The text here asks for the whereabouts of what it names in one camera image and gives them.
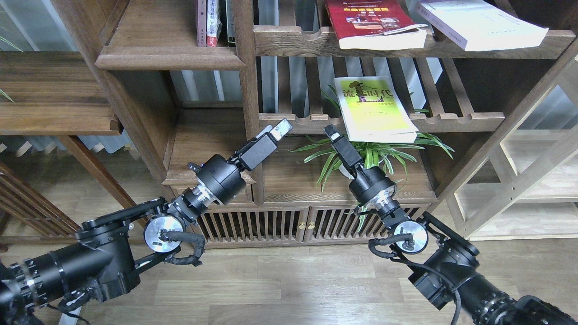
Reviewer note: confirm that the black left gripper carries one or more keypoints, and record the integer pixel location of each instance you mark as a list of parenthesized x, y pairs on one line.
[(222, 177)]

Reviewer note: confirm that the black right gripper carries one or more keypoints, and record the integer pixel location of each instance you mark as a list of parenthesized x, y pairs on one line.
[(371, 187)]

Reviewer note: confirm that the yellow green book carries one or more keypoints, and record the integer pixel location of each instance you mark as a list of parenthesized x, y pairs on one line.
[(372, 111)]

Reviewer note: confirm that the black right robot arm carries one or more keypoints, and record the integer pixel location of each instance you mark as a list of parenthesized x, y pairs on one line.
[(443, 263)]

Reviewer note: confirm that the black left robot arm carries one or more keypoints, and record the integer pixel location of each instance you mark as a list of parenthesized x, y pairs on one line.
[(113, 250)]

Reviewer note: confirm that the light wooden shelf unit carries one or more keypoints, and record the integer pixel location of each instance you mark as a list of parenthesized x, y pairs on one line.
[(536, 164)]

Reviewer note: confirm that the right slatted cabinet door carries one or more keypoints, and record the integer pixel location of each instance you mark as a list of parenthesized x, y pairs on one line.
[(338, 225)]

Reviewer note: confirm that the slatted cabinet door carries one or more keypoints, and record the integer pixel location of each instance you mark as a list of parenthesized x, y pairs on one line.
[(338, 225), (253, 227)]

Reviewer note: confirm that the left slatted cabinet door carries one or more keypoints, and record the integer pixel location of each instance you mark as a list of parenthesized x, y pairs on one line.
[(253, 227)]

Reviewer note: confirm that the dark wooden bookshelf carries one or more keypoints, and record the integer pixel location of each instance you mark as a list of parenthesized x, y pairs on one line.
[(131, 45)]

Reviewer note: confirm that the upright red white book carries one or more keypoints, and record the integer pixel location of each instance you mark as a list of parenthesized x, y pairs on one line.
[(213, 23)]

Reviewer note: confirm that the upright dark book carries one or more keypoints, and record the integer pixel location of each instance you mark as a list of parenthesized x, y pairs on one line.
[(230, 23)]

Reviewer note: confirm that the upright pink spine book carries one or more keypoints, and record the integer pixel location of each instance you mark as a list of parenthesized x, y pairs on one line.
[(201, 22)]

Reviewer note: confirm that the white lavender book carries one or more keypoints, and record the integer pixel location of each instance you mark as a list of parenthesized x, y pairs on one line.
[(475, 25)]

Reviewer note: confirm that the dark wooden side table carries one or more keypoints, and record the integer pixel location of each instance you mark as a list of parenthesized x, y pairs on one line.
[(60, 134)]

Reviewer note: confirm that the dark wooden slatted rack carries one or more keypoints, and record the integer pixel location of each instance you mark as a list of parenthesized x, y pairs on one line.
[(20, 201)]

